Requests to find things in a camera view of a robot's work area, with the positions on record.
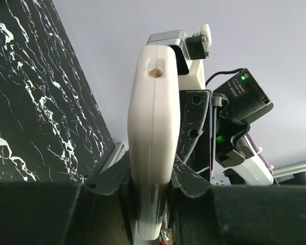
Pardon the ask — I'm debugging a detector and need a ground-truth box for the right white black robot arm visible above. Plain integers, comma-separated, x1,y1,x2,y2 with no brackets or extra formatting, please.
174,68,273,186

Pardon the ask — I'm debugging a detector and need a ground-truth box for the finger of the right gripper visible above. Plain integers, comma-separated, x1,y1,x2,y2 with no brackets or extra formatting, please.
177,90,211,163

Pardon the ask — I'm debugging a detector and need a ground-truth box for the white remote control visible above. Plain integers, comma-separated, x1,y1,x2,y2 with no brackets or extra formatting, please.
127,45,181,240

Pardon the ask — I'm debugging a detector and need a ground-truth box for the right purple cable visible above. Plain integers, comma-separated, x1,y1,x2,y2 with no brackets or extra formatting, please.
246,132,274,176

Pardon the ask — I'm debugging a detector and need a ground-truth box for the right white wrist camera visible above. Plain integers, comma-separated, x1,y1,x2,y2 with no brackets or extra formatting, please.
147,24,212,90

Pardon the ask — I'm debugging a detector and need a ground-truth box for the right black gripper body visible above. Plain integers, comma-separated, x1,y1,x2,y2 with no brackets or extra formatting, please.
191,93,245,181

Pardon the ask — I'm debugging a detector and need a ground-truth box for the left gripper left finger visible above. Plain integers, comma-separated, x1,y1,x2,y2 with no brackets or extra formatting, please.
0,153,133,244

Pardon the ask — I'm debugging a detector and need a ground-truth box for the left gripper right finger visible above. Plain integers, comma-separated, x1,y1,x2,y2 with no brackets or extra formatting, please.
169,159,306,244

